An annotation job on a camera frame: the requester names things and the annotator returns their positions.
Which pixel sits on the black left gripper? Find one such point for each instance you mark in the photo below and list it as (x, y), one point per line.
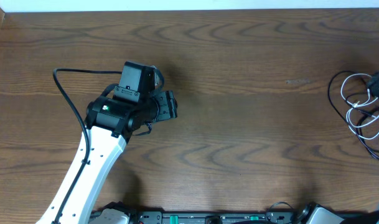
(169, 104)

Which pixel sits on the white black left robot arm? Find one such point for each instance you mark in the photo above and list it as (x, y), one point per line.
(111, 120)

